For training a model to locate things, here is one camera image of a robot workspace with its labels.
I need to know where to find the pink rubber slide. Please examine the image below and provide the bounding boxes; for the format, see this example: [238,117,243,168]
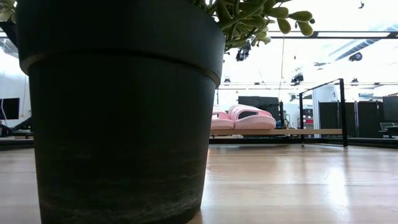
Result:
[210,105,235,131]
[228,103,277,131]

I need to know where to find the dark plant pot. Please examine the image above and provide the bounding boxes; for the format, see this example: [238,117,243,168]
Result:
[16,0,226,224]

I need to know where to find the green artificial plant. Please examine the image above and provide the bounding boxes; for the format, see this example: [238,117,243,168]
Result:
[0,0,317,53]

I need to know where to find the black room divider panels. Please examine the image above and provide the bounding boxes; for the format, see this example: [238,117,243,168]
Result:
[318,101,384,139]

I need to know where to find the grey office chair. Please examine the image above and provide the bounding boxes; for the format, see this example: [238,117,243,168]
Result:
[378,121,398,139]

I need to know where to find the black metal rig frame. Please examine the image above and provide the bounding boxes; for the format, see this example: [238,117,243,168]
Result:
[0,30,398,151]

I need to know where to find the wooden shelf with black frame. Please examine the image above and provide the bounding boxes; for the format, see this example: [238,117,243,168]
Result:
[210,78,349,148]

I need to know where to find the black wall monitor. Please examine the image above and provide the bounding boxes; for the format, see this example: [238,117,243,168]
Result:
[0,96,21,121]

